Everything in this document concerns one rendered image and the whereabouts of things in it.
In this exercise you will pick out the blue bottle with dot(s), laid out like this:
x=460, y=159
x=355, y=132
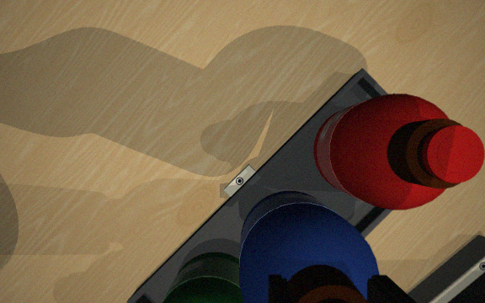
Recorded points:
x=324, y=258

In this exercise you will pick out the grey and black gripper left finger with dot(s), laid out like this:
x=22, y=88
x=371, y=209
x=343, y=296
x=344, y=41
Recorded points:
x=279, y=291

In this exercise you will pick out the dark grey rectangular tray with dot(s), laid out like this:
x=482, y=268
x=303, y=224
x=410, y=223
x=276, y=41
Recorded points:
x=291, y=168

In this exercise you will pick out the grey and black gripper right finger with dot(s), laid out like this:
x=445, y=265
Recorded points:
x=381, y=289

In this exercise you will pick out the red bottle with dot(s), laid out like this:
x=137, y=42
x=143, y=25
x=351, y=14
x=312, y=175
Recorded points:
x=396, y=151

